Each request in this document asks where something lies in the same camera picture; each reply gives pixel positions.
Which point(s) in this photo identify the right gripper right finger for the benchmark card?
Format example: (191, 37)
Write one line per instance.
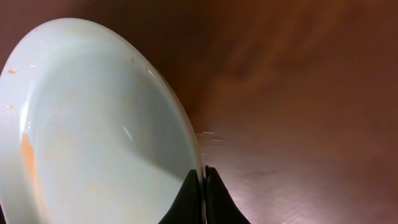
(220, 207)

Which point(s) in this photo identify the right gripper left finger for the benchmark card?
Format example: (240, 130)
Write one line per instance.
(187, 206)

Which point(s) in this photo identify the light green plate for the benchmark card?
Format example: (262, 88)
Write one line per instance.
(90, 131)

